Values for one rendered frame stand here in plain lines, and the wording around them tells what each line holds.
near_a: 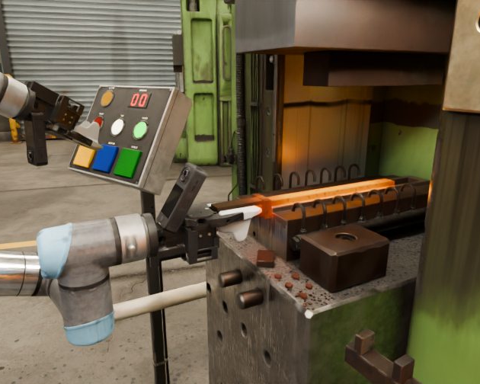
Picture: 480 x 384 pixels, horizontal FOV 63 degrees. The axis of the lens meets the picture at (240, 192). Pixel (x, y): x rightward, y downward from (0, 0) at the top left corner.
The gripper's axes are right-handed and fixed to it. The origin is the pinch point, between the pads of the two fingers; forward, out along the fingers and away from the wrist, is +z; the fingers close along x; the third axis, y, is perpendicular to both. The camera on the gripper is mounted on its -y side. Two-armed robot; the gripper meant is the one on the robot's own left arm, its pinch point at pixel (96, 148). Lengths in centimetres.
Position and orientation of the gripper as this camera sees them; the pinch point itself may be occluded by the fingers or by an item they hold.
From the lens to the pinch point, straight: 101.8
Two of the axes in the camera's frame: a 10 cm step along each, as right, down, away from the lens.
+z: 5.3, 2.8, 8.0
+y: 3.1, -9.4, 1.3
